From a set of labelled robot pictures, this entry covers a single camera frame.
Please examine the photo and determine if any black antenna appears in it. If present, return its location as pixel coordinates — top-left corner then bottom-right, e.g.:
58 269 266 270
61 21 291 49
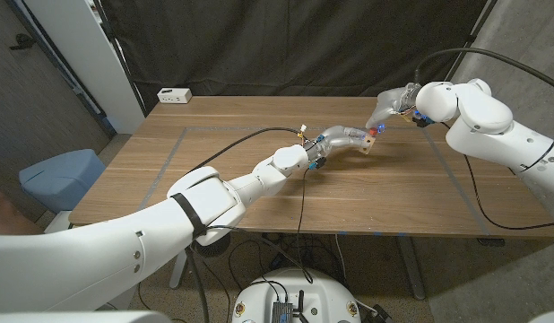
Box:
292 290 307 323

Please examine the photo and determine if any grey electronics box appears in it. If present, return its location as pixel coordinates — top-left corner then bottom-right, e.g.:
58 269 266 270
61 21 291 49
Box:
271 301 295 323

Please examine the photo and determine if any round black floor fan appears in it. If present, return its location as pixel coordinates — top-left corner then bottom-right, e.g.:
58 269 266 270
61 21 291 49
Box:
198 232 231 259

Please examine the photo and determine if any person's bare leg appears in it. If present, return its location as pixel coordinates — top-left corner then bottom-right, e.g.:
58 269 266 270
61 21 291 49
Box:
0 188 43 236

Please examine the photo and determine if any grey table leg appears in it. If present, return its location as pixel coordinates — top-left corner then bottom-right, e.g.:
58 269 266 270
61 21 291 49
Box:
395 236 427 301
169 250 188 290

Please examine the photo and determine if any black backdrop stand pole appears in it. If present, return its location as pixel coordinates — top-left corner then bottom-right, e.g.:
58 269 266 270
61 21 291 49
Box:
445 0 500 82
91 0 149 118

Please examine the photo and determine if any white floor cable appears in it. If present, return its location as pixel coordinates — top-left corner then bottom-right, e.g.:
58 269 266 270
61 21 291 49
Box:
333 233 349 282

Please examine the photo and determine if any black backdrop curtain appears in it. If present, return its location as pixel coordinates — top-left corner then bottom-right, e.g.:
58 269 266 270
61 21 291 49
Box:
100 0 500 113

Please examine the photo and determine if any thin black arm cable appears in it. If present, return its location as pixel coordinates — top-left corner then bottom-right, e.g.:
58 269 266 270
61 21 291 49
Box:
204 168 314 285
440 120 554 231

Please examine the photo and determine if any black floor cable loop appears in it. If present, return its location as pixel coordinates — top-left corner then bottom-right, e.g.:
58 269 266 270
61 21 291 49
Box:
227 232 345 292

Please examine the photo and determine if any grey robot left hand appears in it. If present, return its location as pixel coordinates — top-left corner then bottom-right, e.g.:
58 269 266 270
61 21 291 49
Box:
303 125 370 162

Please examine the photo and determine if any white power strip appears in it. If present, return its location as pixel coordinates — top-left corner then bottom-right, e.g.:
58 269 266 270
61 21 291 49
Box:
156 87 193 105

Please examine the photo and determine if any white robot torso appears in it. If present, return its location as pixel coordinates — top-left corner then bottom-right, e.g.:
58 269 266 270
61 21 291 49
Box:
231 267 362 323

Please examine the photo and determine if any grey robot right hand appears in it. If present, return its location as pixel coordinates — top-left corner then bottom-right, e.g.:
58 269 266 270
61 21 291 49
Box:
365 83 422 132

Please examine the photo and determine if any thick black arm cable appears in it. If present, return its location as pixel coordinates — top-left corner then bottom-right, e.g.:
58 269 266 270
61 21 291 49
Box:
182 127 307 323
413 48 554 93

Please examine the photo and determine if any blue-grey stool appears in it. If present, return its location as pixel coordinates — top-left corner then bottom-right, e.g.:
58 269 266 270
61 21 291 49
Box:
19 148 107 214

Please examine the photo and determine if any black door handle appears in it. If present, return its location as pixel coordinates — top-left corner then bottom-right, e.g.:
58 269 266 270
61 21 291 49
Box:
8 33 35 50

